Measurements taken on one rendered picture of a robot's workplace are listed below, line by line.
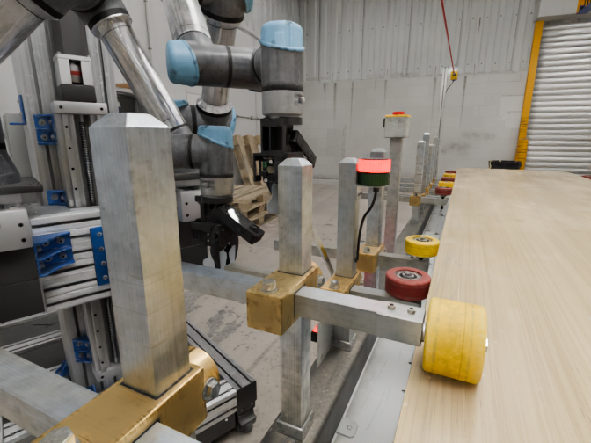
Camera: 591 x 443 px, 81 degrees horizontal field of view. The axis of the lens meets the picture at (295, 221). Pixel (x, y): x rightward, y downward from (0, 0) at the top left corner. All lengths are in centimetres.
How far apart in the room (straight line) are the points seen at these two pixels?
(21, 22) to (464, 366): 92
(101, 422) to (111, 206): 14
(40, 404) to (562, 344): 55
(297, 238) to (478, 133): 814
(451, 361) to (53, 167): 120
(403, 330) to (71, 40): 114
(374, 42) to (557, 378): 848
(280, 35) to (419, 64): 800
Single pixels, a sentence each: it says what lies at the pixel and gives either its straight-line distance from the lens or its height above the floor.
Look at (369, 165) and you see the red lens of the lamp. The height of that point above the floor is 110.
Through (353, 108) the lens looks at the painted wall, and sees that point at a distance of 860.
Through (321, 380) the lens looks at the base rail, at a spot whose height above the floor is 70.
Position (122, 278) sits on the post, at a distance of 26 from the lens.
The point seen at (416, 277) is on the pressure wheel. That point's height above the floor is 90.
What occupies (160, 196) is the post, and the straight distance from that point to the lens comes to 25.
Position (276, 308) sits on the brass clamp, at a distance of 42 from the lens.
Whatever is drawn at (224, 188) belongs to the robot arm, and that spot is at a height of 104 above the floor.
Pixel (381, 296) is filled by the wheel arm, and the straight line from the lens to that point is 68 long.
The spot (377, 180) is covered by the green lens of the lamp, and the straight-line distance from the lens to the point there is 66.
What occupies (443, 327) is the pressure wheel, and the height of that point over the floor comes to 97.
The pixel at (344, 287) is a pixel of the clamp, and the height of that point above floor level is 87.
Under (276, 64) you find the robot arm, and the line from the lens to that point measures 63.
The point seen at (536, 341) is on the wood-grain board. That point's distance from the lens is 55.
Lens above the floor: 115
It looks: 14 degrees down
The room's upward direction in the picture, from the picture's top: straight up
